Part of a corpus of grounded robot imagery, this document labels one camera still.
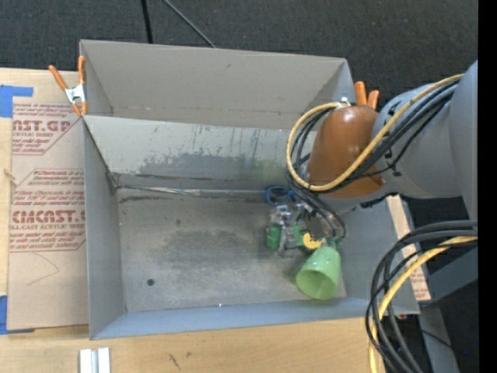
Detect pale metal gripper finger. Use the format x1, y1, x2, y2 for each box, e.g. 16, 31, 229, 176
271, 206, 293, 227
276, 226, 297, 256

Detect yellow round toy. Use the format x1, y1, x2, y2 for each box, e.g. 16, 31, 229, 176
302, 232, 323, 251

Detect blue sunglasses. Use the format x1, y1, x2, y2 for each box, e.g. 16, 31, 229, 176
264, 186, 298, 206

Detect light green cup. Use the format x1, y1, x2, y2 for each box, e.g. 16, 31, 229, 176
295, 245, 342, 301

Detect grey metal bin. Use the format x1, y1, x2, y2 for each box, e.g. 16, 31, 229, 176
78, 40, 422, 340

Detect brown cardboard board red print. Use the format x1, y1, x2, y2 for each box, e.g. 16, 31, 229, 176
0, 67, 91, 334

